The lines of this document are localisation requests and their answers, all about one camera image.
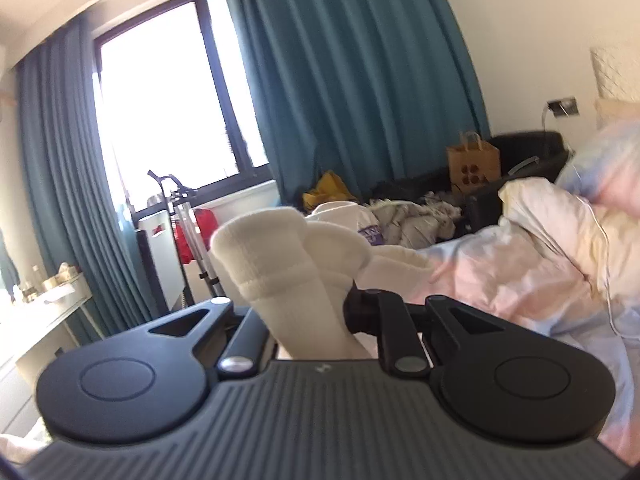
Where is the cream fleece garment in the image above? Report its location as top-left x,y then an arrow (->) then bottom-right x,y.
209,206 -> 432,361

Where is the white quilted headboard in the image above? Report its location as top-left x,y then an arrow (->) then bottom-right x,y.
589,44 -> 640,102

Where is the black sofa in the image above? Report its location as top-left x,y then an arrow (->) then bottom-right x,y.
369,131 -> 572,241

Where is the red bag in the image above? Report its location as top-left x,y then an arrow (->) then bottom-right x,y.
174,207 -> 219,266

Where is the narrow teal curtain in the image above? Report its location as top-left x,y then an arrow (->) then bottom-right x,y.
16,24 -> 152,342

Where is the yellow cloth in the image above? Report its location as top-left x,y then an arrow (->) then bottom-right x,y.
302,170 -> 359,211

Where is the white charging cable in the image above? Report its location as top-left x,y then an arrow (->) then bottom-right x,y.
569,149 -> 632,342

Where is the white shirt with purple print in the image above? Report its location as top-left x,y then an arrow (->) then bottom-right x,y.
304,202 -> 387,251

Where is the white dresser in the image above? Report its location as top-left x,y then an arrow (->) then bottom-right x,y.
0,287 -> 94,437

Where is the white floor appliance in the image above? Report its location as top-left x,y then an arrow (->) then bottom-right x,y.
134,212 -> 189,314

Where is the brown paper bag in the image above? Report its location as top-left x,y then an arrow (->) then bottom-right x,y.
446,131 -> 502,196

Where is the pink pastel duvet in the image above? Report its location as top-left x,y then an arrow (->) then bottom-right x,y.
360,177 -> 640,467

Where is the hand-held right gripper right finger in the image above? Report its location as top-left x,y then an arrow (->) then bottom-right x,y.
343,287 -> 506,379

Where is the dark-framed window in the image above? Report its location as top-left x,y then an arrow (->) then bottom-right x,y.
92,0 -> 274,212

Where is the grey crumpled clothes pile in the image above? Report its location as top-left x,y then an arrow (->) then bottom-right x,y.
369,199 -> 462,250

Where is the metal wall socket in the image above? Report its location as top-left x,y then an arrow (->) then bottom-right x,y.
547,97 -> 580,117

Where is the pastel tie-dye pillow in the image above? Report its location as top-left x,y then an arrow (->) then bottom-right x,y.
555,119 -> 640,211

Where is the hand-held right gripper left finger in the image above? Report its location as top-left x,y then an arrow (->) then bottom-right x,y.
147,298 -> 274,379

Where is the wide teal curtain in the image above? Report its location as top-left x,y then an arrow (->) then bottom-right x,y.
216,0 -> 492,202

